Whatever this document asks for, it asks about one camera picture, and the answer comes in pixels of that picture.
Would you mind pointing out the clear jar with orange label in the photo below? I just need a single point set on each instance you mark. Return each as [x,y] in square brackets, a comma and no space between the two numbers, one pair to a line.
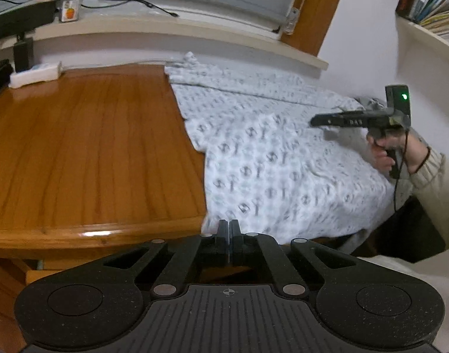
[70,11]

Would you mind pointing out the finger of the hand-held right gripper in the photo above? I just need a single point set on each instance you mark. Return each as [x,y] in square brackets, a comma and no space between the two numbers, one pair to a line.
[338,120]

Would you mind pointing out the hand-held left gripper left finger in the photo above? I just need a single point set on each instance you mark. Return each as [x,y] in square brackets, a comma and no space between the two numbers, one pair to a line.
[222,242]

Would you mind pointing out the wooden window frame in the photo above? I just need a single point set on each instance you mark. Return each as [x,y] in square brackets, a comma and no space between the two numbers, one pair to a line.
[320,7]

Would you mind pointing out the white patterned shirt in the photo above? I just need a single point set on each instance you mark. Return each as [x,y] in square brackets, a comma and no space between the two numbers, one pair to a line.
[265,154]

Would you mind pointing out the white power strip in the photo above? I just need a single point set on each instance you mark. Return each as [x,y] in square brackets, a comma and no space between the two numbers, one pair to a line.
[33,75]

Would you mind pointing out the beige window sill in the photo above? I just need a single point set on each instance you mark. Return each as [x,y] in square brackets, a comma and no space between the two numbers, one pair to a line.
[173,31]

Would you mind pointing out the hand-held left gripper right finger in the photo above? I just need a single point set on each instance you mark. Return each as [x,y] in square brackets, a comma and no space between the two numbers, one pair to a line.
[234,242]

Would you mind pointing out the white bookshelf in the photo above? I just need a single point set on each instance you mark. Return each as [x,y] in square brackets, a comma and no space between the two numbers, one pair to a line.
[423,44]

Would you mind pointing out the person's right hand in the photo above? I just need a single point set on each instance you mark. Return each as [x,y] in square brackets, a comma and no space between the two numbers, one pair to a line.
[412,150]

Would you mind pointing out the black device box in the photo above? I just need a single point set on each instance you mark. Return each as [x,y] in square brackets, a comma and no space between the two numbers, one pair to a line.
[22,18]

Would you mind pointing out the person's right forearm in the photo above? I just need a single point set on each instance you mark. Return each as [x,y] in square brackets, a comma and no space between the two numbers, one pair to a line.
[441,191]

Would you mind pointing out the black power adapter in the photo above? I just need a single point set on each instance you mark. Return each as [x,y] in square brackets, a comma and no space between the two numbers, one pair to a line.
[23,55]

